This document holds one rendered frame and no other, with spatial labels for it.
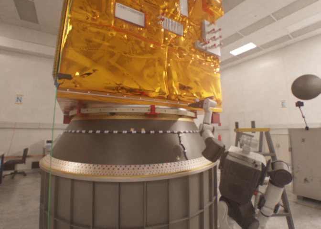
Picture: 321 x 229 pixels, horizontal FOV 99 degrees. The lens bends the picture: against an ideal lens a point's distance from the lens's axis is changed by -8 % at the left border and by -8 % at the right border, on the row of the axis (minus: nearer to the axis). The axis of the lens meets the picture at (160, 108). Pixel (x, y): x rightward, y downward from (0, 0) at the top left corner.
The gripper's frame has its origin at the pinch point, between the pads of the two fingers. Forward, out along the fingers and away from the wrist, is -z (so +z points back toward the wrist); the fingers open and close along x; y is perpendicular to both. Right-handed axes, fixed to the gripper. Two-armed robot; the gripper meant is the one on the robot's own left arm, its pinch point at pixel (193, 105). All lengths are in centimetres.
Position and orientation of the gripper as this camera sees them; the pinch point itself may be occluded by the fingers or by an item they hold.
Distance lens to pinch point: 168.5
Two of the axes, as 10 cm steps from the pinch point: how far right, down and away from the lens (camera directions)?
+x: 8.5, 0.7, 5.2
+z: 5.2, -1.2, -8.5
